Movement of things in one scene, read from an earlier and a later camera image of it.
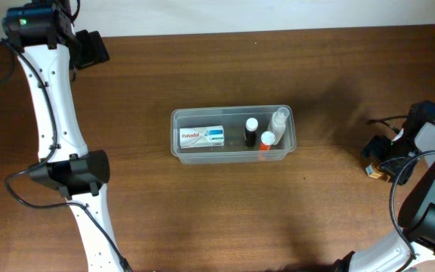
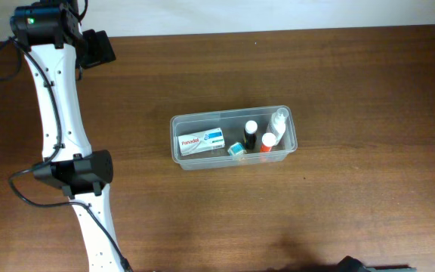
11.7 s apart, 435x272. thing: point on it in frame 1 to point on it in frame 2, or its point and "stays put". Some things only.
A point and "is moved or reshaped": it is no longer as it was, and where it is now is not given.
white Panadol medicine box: [201, 137] is moved or reshaped
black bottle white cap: [251, 126] stays put
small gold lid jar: [373, 170] to [236, 149]
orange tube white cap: [267, 139] stays put
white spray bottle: [279, 122] stays put
